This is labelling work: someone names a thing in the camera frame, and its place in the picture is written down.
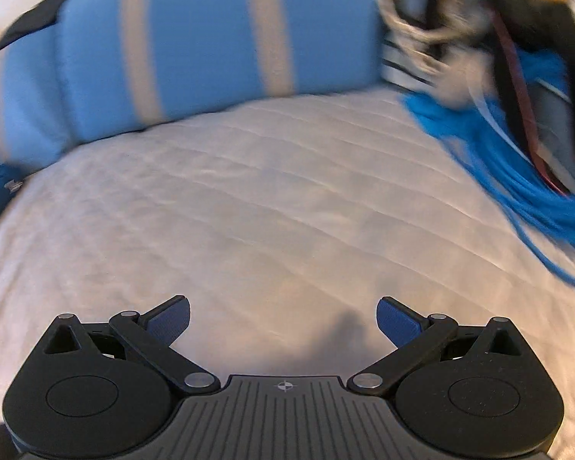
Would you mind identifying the left blue striped pillow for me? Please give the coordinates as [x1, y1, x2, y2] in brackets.
[0, 47, 74, 176]

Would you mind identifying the blue striped pillow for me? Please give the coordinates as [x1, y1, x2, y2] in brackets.
[0, 47, 74, 176]
[58, 0, 381, 142]

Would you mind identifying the right blue striped pillow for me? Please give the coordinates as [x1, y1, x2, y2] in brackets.
[58, 0, 381, 142]

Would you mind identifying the striped cloth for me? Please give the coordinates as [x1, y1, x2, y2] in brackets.
[381, 32, 434, 94]

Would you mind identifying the blue cable coil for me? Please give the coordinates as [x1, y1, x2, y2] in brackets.
[402, 50, 575, 293]

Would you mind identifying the black backpack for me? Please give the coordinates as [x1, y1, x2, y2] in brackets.
[425, 0, 575, 193]

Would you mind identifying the white quilted bed cover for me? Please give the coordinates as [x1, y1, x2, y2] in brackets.
[0, 88, 575, 459]

